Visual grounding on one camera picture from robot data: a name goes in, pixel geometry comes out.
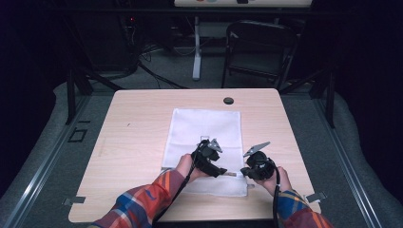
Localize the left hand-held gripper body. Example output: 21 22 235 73
191 138 223 175

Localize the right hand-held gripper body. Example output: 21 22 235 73
242 141 278 181

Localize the white towel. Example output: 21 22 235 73
161 107 257 199

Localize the person's left hand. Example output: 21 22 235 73
174 153 211 184

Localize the person's right hand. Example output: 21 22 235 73
253 166 294 198

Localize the grey tape piece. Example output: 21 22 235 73
62 196 86 206
304 191 328 204

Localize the black metal stand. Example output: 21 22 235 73
278 65 336 129
65 67 125 125

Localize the white table leg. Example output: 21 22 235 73
191 15 202 82

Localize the black folding chair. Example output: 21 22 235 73
221 20 300 90

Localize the black tape square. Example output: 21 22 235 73
67 127 88 143

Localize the black cabinet with red light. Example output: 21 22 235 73
70 12 141 73

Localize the white background table top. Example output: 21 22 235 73
173 0 314 9

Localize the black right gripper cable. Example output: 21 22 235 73
271 165 283 228

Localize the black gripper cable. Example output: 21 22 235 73
271 165 283 228
151 142 205 228

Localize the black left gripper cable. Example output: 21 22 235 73
151 142 205 228

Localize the aluminium floor rail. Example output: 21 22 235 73
312 96 383 228
2 94 93 228

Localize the bundle of black floor cables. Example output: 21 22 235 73
122 18 191 90

